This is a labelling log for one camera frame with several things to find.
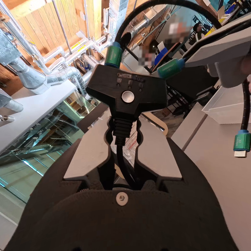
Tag blue storage bins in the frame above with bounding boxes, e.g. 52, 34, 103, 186
154, 47, 169, 66

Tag black stand pole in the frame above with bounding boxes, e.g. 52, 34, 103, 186
119, 32, 152, 74

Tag black power adapter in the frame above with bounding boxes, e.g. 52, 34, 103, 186
196, 91, 214, 106

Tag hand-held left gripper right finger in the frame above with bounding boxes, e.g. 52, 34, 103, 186
134, 118, 183, 180

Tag black panel with plywood edge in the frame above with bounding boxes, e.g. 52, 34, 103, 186
141, 113, 169, 136

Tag flexible silver duct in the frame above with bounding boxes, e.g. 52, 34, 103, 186
129, 10, 157, 38

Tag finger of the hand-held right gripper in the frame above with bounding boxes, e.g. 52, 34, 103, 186
196, 20, 251, 47
183, 39, 251, 88

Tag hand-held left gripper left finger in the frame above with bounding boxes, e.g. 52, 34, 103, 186
63, 117, 115, 182

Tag clear plastic bin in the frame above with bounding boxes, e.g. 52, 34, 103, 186
202, 86, 251, 125

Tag silver insulated pipe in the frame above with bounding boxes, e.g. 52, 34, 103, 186
44, 36, 110, 70

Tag black hdmi switch with cable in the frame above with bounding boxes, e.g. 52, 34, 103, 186
85, 64, 169, 190

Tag instruction sheet in plastic sleeve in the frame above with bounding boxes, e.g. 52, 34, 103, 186
125, 127, 142, 157

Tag black utility cart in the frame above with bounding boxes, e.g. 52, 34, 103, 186
167, 84, 194, 118

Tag galvanised air duct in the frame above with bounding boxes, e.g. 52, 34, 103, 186
0, 29, 87, 95

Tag person's right hand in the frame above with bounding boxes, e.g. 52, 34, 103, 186
242, 52, 251, 76

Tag black office chair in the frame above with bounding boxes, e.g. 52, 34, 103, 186
166, 66, 221, 98

